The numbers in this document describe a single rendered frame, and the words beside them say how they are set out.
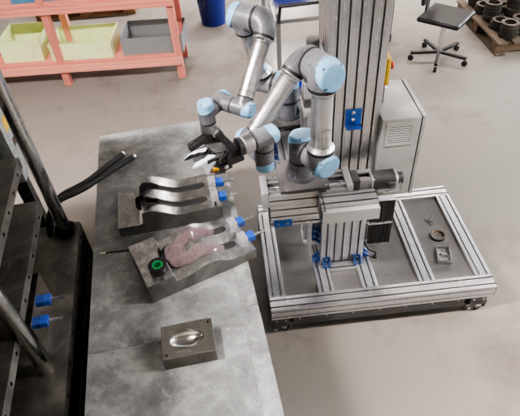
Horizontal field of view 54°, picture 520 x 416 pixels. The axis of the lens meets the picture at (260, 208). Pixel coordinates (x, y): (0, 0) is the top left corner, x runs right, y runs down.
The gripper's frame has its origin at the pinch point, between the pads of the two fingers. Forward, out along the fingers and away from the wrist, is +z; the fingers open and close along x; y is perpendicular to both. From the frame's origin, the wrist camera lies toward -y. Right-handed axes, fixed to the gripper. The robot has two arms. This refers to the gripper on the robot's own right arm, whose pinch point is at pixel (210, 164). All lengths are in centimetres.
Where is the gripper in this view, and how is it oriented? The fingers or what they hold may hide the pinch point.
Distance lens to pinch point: 252.0
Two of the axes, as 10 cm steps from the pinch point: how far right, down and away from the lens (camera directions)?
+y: 9.8, -1.7, 1.0
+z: 0.6, 7.2, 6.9
